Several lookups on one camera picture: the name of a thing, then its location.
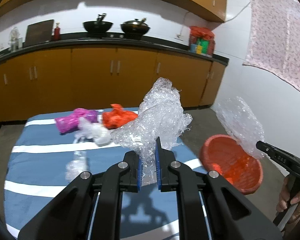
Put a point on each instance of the blue striped tablecloth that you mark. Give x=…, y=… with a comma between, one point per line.
x=45, y=160

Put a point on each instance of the wooden base cabinets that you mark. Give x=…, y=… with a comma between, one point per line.
x=90, y=85

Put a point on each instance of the gas stove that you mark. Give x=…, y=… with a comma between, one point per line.
x=120, y=36

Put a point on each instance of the white plastic bag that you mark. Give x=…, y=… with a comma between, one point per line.
x=95, y=132

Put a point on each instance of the wok with steel lid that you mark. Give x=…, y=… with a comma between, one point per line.
x=135, y=27

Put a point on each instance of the red bottle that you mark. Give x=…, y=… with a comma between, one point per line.
x=57, y=33

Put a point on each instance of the red bag on bottles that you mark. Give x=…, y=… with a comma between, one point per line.
x=202, y=32

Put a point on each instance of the black wok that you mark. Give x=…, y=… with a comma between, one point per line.
x=97, y=27

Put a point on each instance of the red plastic waste basket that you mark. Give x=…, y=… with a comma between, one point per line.
x=215, y=150

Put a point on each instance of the green box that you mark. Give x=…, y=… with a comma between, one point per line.
x=202, y=46

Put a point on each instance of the purple plastic bag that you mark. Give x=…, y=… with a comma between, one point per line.
x=72, y=120

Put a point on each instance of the blue cup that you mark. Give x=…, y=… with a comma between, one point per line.
x=193, y=48

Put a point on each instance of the dark red bottles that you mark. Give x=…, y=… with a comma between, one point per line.
x=210, y=47

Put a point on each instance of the crumpled clear plastic film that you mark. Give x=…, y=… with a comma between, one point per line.
x=76, y=166

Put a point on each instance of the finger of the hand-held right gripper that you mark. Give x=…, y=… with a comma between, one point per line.
x=280, y=157

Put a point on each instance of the large clear bubble wrap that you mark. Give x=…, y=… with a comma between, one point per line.
x=162, y=120

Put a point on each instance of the black kitchen countertop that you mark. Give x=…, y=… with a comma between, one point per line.
x=90, y=43

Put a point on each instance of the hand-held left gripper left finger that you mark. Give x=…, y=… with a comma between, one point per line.
x=140, y=175

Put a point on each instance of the person's right hand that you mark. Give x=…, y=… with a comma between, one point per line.
x=285, y=195

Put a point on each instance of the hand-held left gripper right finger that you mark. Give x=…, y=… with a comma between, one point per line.
x=157, y=170

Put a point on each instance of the glass container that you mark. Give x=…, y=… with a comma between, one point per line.
x=19, y=43

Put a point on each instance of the dark wooden cutting board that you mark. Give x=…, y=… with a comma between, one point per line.
x=38, y=33

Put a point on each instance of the red plastic bag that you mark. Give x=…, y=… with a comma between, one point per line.
x=118, y=117

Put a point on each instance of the pink floral curtain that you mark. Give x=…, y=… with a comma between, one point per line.
x=280, y=37

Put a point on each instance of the small clear bubble wrap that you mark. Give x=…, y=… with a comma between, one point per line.
x=242, y=125

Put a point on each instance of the white wall socket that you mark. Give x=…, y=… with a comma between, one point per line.
x=180, y=36

